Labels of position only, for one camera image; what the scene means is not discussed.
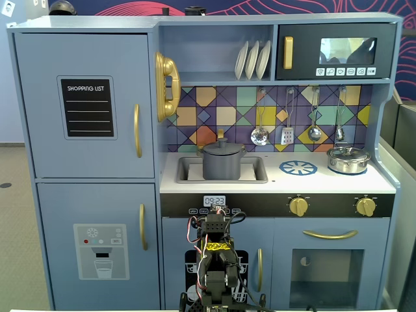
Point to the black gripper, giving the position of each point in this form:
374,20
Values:
217,210

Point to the red and black arm base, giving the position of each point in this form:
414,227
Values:
195,304

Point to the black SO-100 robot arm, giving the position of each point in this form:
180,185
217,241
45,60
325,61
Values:
214,227

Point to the steel pot lid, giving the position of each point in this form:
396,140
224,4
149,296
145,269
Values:
347,152

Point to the gray cooking pot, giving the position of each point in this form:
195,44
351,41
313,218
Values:
221,167

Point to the black dishwasher sticker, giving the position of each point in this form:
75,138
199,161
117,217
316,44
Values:
191,260

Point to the gray toy sink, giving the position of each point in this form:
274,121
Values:
256,170

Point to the blue oven door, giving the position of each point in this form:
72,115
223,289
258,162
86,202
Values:
282,234

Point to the gold faucet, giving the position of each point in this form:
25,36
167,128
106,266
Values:
220,133

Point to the gold stove knob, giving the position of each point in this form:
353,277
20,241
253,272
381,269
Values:
298,207
366,207

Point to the steel skimmer spoon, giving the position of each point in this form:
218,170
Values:
259,136

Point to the steel slotted spatula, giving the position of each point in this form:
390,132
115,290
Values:
288,136

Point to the steel ladle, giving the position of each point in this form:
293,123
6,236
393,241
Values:
314,133

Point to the gold toy telephone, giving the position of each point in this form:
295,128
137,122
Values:
167,86

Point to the shiny steel pot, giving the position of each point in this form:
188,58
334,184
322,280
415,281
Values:
347,165

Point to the white plate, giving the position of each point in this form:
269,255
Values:
241,61
263,60
252,61

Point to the blue freezer door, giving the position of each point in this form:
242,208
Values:
58,208

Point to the blue toy kitchen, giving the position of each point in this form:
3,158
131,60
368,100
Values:
211,48

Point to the black shopping list board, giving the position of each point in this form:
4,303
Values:
87,107

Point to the black toy microwave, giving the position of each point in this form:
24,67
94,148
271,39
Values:
305,48

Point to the blue fridge door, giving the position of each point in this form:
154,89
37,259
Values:
39,130

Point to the black round device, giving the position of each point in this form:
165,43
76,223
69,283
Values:
195,11

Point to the small black cylinder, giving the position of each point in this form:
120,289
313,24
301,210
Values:
165,11

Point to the black helmet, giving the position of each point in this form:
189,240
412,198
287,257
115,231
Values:
62,8

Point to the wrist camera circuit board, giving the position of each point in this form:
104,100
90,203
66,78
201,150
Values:
218,207

